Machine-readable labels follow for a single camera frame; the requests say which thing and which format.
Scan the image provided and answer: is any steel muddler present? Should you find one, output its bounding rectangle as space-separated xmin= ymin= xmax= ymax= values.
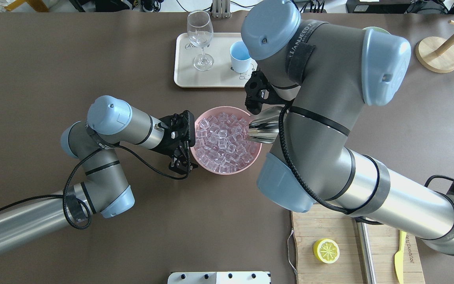
xmin=355 ymin=218 xmax=377 ymax=284

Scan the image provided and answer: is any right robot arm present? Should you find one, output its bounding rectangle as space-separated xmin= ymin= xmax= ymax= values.
xmin=241 ymin=0 xmax=454 ymax=256

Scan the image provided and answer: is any blue cup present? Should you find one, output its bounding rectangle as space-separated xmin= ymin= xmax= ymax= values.
xmin=229 ymin=40 xmax=252 ymax=73

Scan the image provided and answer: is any pink bowl of ice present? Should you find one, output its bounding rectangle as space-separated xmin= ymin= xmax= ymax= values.
xmin=191 ymin=106 xmax=262 ymax=176

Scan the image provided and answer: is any wooden mug tree stand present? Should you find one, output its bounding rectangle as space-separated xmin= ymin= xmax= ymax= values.
xmin=414 ymin=20 xmax=454 ymax=74

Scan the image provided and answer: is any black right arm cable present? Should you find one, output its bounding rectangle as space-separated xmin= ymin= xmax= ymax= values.
xmin=278 ymin=101 xmax=454 ymax=225

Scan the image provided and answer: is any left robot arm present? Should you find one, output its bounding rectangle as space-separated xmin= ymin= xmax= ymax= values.
xmin=0 ymin=95 xmax=197 ymax=255

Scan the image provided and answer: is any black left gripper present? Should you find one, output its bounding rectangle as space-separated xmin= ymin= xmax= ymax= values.
xmin=154 ymin=110 xmax=199 ymax=175

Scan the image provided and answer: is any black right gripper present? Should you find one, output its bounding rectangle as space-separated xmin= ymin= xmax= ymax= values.
xmin=244 ymin=70 xmax=289 ymax=115

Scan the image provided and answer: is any halved lemon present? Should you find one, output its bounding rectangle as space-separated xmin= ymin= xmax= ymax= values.
xmin=313 ymin=238 xmax=340 ymax=264

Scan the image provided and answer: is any green bowl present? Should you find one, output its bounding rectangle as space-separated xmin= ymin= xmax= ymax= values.
xmin=363 ymin=26 xmax=390 ymax=34

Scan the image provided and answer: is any clear wine glass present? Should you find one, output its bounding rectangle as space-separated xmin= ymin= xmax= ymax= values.
xmin=187 ymin=10 xmax=214 ymax=71

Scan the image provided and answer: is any metal ice scoop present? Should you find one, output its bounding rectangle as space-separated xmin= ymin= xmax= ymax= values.
xmin=247 ymin=106 xmax=283 ymax=144

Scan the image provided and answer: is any bamboo cutting board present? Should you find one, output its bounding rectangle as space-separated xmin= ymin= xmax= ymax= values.
xmin=287 ymin=204 xmax=426 ymax=284

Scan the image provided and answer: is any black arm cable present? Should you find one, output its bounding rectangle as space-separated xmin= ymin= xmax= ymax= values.
xmin=0 ymin=144 xmax=191 ymax=230
xmin=278 ymin=101 xmax=454 ymax=225

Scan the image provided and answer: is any cream serving tray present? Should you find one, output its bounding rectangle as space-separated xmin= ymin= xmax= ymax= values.
xmin=173 ymin=32 xmax=257 ymax=88

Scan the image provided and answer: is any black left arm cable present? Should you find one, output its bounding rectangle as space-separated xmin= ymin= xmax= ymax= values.
xmin=0 ymin=144 xmax=191 ymax=230

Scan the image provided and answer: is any yellow plastic knife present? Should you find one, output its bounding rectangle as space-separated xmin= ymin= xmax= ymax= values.
xmin=393 ymin=230 xmax=407 ymax=284

